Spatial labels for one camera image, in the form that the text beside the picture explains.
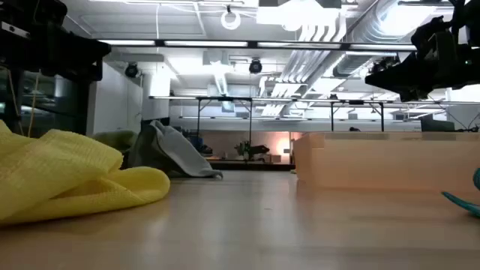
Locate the black ceiling spotlight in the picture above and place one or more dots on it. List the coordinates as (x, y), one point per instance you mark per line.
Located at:
(131, 70)
(255, 66)
(382, 65)

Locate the black background workstation frame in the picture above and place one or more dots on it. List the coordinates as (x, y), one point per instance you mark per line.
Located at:
(250, 112)

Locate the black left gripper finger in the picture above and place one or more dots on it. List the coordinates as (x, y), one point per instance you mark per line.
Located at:
(92, 48)
(90, 69)

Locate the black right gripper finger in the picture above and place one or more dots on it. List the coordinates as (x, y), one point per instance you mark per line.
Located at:
(390, 79)
(412, 94)

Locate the yellow microfiber towel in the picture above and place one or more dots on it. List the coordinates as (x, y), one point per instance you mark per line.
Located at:
(63, 176)

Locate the orange translucent plastic bin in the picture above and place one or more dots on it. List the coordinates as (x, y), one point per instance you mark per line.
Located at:
(386, 161)

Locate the dark background monitor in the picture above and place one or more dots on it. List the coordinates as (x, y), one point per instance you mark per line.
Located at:
(437, 125)

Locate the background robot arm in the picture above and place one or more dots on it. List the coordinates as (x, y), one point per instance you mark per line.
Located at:
(252, 150)

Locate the blue microfiber towel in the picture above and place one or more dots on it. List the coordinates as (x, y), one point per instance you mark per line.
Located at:
(465, 204)

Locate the long linear ceiling light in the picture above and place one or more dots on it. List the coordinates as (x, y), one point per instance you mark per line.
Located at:
(206, 43)

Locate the grey microfiber towel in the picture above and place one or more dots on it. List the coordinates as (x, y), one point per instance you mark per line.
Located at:
(176, 153)

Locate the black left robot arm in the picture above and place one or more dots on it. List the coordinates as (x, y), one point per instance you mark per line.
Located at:
(33, 15)

